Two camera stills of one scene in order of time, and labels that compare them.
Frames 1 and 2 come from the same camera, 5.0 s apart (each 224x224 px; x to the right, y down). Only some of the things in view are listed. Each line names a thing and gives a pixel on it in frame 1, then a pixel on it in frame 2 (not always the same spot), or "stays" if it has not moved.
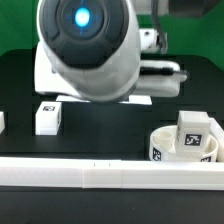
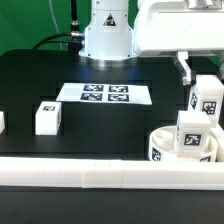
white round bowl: x=162 y=143 stays
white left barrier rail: x=2 y=122 stays
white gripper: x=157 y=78 -> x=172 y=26
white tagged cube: x=192 y=133 stays
